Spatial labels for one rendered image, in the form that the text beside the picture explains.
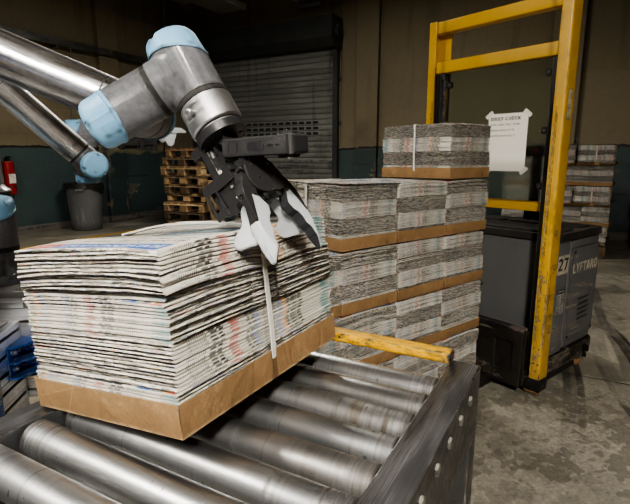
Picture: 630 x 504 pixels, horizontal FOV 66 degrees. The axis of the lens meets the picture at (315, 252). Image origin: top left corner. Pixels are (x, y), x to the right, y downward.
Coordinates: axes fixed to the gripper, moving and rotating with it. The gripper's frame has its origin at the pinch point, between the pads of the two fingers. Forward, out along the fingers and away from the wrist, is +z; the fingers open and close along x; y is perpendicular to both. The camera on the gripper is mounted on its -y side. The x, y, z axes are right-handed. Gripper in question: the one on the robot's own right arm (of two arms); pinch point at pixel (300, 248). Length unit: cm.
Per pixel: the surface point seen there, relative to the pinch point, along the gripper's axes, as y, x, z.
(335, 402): 10.8, -4.7, 21.3
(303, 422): 12.0, 2.1, 20.6
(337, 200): 36, -91, -20
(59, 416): 38.7, 17.1, 3.3
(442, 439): -3.0, -2.7, 30.2
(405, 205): 28, -121, -9
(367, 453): 4.4, 2.8, 26.9
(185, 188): 471, -520, -260
